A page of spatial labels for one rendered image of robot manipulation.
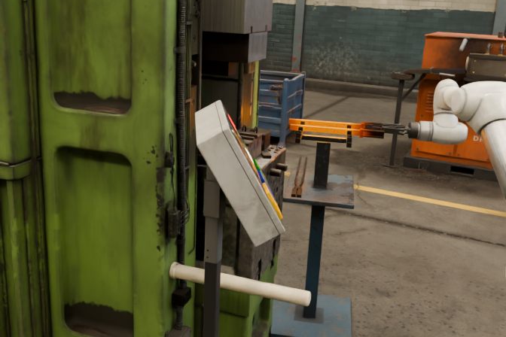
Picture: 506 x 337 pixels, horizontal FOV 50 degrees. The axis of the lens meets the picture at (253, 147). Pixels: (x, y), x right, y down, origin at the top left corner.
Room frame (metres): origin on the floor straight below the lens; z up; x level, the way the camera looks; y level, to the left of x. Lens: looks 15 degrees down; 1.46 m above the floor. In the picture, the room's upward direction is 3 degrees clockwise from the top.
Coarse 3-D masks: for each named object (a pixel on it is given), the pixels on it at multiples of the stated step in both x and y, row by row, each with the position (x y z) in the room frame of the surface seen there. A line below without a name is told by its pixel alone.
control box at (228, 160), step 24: (216, 120) 1.24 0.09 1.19; (216, 144) 1.12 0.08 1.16; (240, 144) 1.17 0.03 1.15; (216, 168) 1.12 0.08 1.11; (240, 168) 1.13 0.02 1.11; (240, 192) 1.13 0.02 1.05; (264, 192) 1.14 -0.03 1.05; (240, 216) 1.13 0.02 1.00; (264, 216) 1.14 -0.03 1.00; (264, 240) 1.14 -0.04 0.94
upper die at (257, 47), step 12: (204, 36) 1.80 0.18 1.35; (216, 36) 1.79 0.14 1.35; (228, 36) 1.78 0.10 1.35; (240, 36) 1.76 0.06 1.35; (252, 36) 1.79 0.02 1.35; (264, 36) 1.91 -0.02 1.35; (204, 48) 1.80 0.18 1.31; (216, 48) 1.79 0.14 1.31; (228, 48) 1.78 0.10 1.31; (240, 48) 1.76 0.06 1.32; (252, 48) 1.79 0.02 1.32; (264, 48) 1.92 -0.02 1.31; (216, 60) 1.79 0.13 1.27; (228, 60) 1.78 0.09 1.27; (240, 60) 1.76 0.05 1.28; (252, 60) 1.80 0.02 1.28
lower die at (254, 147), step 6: (240, 132) 1.91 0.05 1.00; (246, 132) 1.95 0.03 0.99; (252, 132) 1.95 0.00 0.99; (246, 138) 1.86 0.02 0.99; (252, 138) 1.85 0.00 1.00; (258, 138) 1.91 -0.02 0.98; (246, 144) 1.80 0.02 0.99; (252, 144) 1.84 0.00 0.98; (258, 144) 1.91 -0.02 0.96; (198, 150) 1.81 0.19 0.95; (252, 150) 1.84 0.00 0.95; (258, 150) 1.91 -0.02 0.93; (252, 156) 1.85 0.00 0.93
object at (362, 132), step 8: (296, 128) 2.31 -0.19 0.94; (304, 128) 2.31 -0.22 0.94; (312, 128) 2.30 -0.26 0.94; (320, 128) 2.30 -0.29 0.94; (328, 128) 2.29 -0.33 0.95; (336, 128) 2.30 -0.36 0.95; (344, 128) 2.31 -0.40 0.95; (360, 128) 2.30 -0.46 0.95; (360, 136) 2.26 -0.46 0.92; (368, 136) 2.26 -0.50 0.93; (376, 136) 2.26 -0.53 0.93
